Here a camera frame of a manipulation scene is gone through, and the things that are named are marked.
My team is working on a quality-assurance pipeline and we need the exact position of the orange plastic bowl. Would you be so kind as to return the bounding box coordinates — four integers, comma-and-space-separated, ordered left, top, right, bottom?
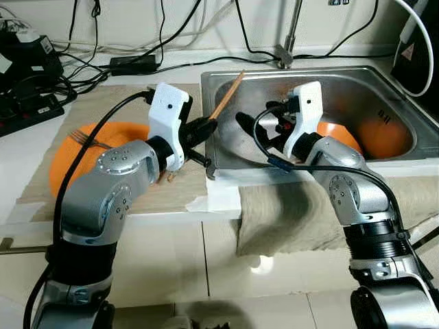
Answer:
317, 121, 363, 155

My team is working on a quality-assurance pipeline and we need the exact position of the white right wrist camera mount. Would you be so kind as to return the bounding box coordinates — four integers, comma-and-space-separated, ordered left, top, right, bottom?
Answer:
283, 81, 324, 157

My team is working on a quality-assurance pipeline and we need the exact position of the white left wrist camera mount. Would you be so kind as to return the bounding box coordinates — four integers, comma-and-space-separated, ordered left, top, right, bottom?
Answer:
147, 82, 193, 172

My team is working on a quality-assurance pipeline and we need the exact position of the beige hanging towel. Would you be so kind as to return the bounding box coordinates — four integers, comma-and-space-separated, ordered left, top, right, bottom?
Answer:
235, 175, 439, 258

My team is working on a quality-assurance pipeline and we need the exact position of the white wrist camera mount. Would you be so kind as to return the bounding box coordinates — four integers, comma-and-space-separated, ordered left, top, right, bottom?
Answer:
147, 82, 193, 172
283, 81, 324, 157

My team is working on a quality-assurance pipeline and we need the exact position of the black power adapter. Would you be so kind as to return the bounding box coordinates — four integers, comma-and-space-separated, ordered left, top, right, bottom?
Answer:
110, 55, 160, 75

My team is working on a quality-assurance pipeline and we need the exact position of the stainless steel sink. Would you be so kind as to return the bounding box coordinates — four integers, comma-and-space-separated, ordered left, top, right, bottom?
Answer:
200, 66, 439, 179

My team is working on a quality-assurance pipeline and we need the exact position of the black charger box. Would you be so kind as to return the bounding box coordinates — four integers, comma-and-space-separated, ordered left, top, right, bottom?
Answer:
0, 27, 66, 93

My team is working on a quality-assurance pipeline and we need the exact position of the metal faucet pipe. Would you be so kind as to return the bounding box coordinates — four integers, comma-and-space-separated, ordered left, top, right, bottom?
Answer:
276, 0, 304, 69

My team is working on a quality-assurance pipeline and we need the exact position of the black power strip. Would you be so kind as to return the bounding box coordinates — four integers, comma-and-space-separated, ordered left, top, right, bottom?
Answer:
0, 93, 76, 136

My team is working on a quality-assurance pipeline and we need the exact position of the wooden chopstick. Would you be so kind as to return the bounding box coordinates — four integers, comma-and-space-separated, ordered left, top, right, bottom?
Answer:
156, 71, 246, 184

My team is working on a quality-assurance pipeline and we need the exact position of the silver metal fork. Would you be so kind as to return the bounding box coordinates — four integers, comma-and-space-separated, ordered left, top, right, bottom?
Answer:
69, 130, 112, 149

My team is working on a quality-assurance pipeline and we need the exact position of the orange plastic plate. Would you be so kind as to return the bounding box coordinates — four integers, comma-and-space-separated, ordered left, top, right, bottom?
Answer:
48, 121, 172, 199

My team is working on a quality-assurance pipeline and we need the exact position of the black appliance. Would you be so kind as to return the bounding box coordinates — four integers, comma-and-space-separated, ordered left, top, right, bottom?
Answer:
391, 0, 439, 97

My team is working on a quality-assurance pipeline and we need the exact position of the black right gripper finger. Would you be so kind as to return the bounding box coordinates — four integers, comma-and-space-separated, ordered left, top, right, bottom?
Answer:
235, 111, 272, 139

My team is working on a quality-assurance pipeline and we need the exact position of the beige counter mat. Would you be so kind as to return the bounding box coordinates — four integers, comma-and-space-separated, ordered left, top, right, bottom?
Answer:
17, 84, 213, 213

